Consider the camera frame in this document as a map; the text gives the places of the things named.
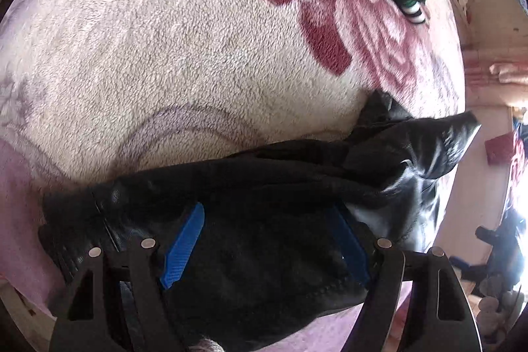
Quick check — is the black leather jacket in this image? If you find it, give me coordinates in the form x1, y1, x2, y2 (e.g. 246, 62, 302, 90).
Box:
39, 90, 482, 352

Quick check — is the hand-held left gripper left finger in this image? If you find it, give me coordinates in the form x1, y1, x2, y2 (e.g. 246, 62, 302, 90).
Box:
49, 201, 206, 352

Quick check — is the pile of mixed clothes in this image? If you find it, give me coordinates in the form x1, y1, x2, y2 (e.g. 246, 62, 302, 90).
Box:
484, 120, 528, 212

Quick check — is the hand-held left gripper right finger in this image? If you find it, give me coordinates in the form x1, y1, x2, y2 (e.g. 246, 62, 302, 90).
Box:
330, 206, 483, 352

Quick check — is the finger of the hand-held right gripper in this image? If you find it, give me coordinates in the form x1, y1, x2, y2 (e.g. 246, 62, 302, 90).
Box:
475, 226, 498, 247
449, 256, 491, 282

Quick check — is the floral purple fleece blanket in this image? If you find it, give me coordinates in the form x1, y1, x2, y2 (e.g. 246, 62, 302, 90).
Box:
0, 0, 465, 352

